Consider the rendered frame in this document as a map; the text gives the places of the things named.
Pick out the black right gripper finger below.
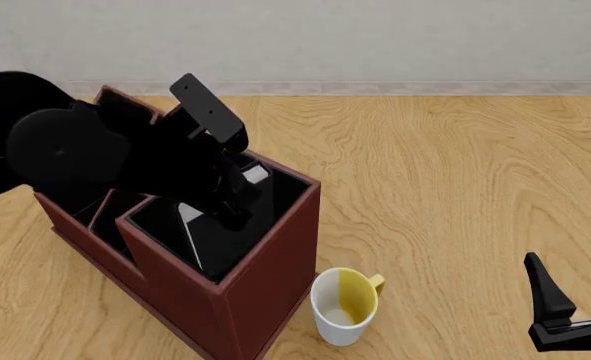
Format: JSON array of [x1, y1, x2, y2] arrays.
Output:
[[523, 251, 578, 328]]

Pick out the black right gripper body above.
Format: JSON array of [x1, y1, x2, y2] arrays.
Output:
[[527, 315, 591, 360]]

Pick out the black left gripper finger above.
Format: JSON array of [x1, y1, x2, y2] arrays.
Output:
[[211, 166, 265, 232]]

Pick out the red-brown desk caddy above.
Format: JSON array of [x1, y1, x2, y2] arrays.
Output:
[[33, 84, 323, 360]]

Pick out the small flat black plate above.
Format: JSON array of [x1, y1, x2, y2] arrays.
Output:
[[168, 72, 249, 154]]

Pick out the white and yellow mug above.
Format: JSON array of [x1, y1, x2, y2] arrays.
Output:
[[309, 266, 387, 348]]

